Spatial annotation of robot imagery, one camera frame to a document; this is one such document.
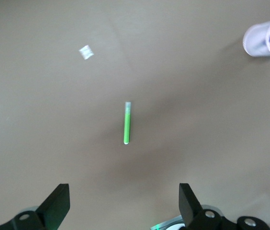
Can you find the small tape patch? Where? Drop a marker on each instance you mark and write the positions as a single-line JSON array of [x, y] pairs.
[[86, 52]]

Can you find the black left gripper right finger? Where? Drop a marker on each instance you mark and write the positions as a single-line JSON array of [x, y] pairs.
[[190, 206]]

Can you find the green highlighter pen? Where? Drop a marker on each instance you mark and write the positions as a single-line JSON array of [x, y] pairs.
[[127, 127]]

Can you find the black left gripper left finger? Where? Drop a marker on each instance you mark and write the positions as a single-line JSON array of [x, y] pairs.
[[51, 208]]

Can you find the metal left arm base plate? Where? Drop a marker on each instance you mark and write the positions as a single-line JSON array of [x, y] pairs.
[[168, 222]]

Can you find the pink translucent pen holder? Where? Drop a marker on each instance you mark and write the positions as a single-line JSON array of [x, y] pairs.
[[257, 38]]

